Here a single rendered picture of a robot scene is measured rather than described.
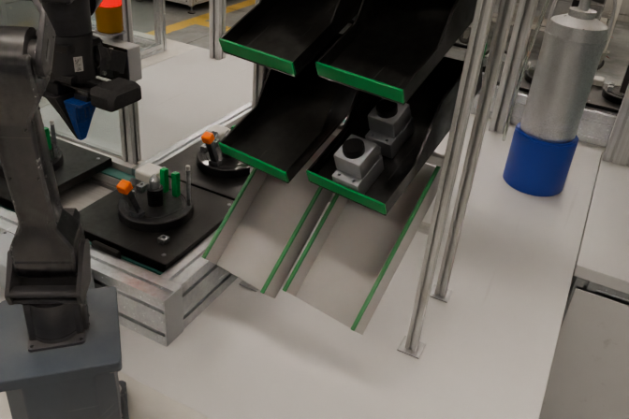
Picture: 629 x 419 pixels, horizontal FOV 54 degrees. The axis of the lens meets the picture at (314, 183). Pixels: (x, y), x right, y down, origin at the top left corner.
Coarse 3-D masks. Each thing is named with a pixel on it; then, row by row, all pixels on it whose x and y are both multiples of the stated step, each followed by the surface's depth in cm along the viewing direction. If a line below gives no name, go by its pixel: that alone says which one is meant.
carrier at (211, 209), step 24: (144, 168) 128; (144, 192) 120; (168, 192) 121; (192, 192) 125; (96, 216) 115; (120, 216) 113; (144, 216) 113; (168, 216) 113; (192, 216) 117; (216, 216) 118; (96, 240) 110; (120, 240) 109; (144, 240) 109; (192, 240) 111; (144, 264) 107; (168, 264) 105
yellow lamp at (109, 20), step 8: (104, 8) 115; (112, 8) 115; (120, 8) 117; (96, 16) 116; (104, 16) 116; (112, 16) 116; (120, 16) 117; (96, 24) 117; (104, 24) 116; (112, 24) 117; (120, 24) 118; (104, 32) 117; (112, 32) 117; (120, 32) 119
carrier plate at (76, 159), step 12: (60, 144) 138; (72, 144) 139; (72, 156) 134; (84, 156) 134; (96, 156) 135; (60, 168) 129; (72, 168) 129; (84, 168) 130; (96, 168) 132; (0, 180) 123; (60, 180) 125; (72, 180) 126; (84, 180) 129; (0, 192) 119; (60, 192) 124; (0, 204) 119; (12, 204) 117
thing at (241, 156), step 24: (312, 72) 102; (264, 96) 97; (288, 96) 99; (312, 96) 98; (336, 96) 90; (264, 120) 97; (288, 120) 96; (312, 120) 95; (336, 120) 92; (240, 144) 94; (264, 144) 93; (288, 144) 92; (312, 144) 89; (264, 168) 89; (288, 168) 86
